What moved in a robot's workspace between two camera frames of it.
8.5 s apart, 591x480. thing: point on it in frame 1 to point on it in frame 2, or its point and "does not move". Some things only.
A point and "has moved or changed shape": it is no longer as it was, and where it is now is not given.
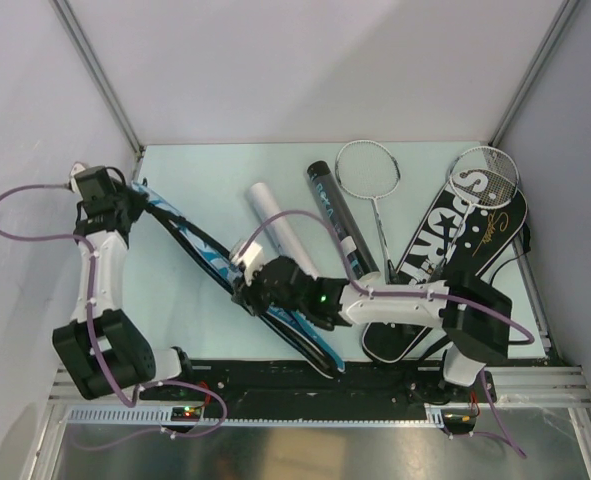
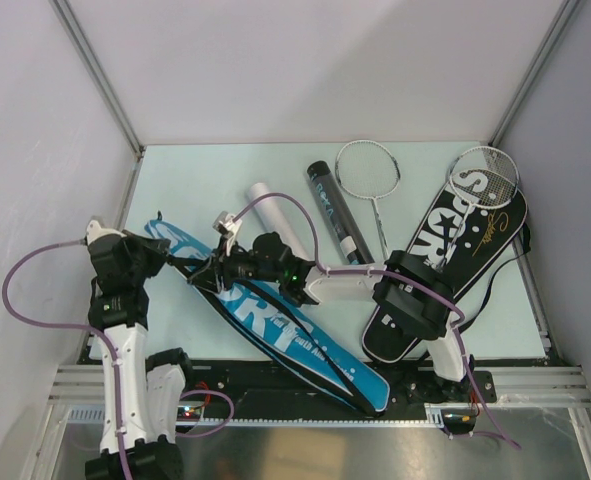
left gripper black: (140, 200) to (157, 248)
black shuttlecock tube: (335, 208) does not move
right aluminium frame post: (563, 19) does not move
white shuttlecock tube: (282, 231) does not move
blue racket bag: (213, 261) has moved or changed shape
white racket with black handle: (368, 169) does not move
